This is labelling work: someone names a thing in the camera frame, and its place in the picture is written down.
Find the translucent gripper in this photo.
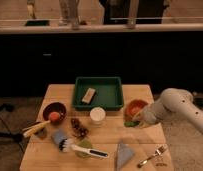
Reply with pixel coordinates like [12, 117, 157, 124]
[132, 109, 156, 128]

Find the wooden table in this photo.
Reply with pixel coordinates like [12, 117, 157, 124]
[20, 84, 174, 171]

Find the orange terracotta bowl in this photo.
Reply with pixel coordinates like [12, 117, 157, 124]
[124, 99, 147, 121]

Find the tan sponge block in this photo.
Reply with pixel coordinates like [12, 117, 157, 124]
[82, 88, 96, 104]

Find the green round coaster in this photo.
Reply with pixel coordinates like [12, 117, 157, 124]
[76, 139, 92, 158]

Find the green plastic tray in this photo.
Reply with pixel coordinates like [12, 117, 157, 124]
[72, 77, 124, 111]

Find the white cup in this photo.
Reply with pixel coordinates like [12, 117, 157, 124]
[90, 107, 106, 125]

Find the black tripod stand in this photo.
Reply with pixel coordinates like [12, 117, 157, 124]
[0, 103, 23, 143]

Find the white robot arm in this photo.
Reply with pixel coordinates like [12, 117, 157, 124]
[132, 88, 203, 135]

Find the green pepper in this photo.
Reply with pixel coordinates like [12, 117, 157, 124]
[124, 121, 140, 127]

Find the orange tomato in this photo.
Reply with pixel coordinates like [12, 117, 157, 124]
[49, 112, 60, 122]

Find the yellow corn cob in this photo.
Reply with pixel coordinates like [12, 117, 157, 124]
[23, 121, 49, 139]

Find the grey folded cloth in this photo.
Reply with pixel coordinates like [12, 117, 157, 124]
[115, 141, 135, 171]

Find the gold metal fork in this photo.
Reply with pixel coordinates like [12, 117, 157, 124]
[137, 145, 167, 168]

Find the dark brown bowl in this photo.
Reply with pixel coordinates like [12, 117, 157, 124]
[43, 102, 66, 125]

